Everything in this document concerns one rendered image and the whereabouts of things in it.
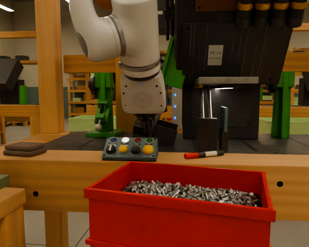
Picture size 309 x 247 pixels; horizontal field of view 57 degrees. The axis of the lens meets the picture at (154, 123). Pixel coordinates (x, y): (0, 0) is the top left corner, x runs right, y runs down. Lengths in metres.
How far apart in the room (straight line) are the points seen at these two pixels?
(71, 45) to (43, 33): 10.57
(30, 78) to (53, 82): 11.30
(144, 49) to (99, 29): 0.09
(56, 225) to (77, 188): 0.81
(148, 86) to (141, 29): 0.13
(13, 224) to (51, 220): 0.86
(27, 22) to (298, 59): 12.10
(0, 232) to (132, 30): 0.54
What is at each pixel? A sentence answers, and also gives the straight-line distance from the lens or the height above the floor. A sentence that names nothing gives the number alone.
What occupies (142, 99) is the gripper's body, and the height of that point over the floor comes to 1.07.
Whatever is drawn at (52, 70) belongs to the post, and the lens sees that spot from 1.49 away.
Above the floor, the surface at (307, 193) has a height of 0.83.
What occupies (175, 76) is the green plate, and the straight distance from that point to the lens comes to 0.99.
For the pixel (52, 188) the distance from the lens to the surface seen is 0.87.
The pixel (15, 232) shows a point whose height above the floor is 0.75.
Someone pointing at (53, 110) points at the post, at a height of 1.00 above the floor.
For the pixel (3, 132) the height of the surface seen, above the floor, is 0.25.
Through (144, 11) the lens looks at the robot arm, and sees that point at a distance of 0.54.
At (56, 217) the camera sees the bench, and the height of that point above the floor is 0.44.
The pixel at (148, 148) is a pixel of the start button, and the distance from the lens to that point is 0.78.
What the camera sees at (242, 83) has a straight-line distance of 0.82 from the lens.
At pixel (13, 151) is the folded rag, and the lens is 0.95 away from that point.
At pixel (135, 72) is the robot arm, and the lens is 0.59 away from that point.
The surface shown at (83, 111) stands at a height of 0.31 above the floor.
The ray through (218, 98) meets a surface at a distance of 1.16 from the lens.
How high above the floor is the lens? 1.09
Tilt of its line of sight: 7 degrees down
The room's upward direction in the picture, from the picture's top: straight up
